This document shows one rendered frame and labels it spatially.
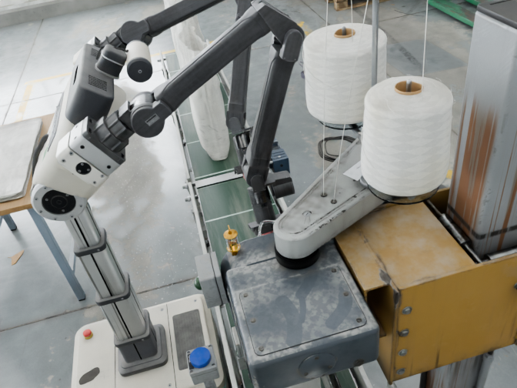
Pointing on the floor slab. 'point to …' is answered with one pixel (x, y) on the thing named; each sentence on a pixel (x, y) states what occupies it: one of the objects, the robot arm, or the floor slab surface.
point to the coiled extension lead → (325, 146)
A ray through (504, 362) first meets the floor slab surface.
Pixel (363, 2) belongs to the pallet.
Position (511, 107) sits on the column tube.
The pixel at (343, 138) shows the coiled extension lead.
